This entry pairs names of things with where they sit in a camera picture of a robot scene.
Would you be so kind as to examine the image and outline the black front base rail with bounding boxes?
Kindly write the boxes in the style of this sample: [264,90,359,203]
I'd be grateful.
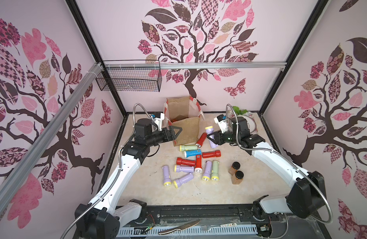
[117,204,318,225]

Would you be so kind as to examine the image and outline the red flashlight centre horizontal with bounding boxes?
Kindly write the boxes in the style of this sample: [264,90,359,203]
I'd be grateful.
[176,157,196,167]

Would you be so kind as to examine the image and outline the spice jar black lid lower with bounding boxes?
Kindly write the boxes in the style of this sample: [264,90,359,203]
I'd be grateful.
[231,170,244,185]

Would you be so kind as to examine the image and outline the left aluminium frame bar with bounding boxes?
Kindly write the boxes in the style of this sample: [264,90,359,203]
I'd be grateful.
[0,62,103,215]

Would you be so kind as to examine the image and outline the purple flashlight centre horizontal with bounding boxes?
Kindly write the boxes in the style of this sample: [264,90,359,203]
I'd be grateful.
[174,165,194,173]

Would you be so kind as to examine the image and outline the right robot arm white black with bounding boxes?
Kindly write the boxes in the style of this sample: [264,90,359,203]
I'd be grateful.
[208,115,333,221]

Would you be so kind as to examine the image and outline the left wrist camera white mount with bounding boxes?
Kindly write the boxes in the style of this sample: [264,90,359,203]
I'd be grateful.
[151,112,165,131]

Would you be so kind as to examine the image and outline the burlap tote bag red trim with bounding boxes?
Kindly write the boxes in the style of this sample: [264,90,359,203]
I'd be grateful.
[163,96,204,146]

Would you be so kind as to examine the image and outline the white radish toy green leaves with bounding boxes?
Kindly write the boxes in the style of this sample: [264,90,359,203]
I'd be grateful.
[233,106,248,115]

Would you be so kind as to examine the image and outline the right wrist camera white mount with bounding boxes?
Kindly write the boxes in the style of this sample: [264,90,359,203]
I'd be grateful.
[214,114,232,133]

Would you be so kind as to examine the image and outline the aluminium frame bar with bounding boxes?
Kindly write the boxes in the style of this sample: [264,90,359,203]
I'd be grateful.
[0,62,103,215]
[104,61,287,70]

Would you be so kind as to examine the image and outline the floral placemat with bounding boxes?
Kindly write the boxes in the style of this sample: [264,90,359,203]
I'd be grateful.
[245,113,258,134]

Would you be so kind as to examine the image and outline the white slotted cable duct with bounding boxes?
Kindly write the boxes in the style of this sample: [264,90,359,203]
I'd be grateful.
[116,225,258,239]

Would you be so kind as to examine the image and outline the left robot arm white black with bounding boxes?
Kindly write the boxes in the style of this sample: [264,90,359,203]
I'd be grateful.
[75,118,183,239]

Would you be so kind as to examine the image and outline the table knife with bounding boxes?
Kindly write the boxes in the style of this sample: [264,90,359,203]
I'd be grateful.
[158,220,200,236]

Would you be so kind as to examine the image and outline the right flexible metal conduit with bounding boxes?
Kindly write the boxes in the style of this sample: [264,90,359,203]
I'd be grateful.
[225,104,333,225]

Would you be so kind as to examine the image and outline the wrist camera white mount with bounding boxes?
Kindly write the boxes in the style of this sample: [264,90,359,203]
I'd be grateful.
[214,114,232,133]
[151,112,165,131]

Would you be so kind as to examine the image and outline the red flashlight right of blue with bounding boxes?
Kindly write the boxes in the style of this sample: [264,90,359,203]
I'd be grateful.
[202,150,221,158]

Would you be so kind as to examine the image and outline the red flashlight white head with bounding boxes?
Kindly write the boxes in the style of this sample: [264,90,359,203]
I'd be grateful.
[194,154,202,173]

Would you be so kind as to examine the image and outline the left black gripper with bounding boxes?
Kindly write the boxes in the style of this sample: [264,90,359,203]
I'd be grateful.
[146,125,183,146]

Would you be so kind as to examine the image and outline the purple flashlight bottom diagonal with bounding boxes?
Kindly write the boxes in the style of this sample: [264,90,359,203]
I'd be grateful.
[173,173,194,188]

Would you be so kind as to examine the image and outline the spice jar black lid upper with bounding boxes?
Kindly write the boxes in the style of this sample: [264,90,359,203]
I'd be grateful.
[228,161,240,175]

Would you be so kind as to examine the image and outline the green flashlight right upright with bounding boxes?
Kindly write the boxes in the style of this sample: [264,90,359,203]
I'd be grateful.
[211,160,219,181]

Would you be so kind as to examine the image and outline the green flashlight near bag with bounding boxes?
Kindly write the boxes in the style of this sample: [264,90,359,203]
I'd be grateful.
[179,145,198,152]

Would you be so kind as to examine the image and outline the flexible metal conduit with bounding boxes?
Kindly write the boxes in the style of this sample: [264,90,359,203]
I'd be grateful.
[225,104,333,225]
[59,103,154,239]

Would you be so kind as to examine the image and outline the back aluminium frame bar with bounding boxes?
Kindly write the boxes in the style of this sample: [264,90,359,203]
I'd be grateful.
[104,61,287,70]

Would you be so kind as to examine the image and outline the black wire wall basket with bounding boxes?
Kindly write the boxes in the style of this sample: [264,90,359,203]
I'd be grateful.
[96,60,162,92]

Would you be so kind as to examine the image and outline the spice jar black lid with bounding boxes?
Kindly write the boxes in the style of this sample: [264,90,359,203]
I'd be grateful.
[228,161,240,175]
[231,170,244,185]

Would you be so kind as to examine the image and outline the left flexible metal conduit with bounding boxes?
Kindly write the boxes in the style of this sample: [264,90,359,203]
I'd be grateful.
[59,103,154,239]

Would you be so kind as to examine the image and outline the red flashlight by bag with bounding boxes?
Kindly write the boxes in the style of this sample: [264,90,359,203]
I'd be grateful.
[195,132,207,148]

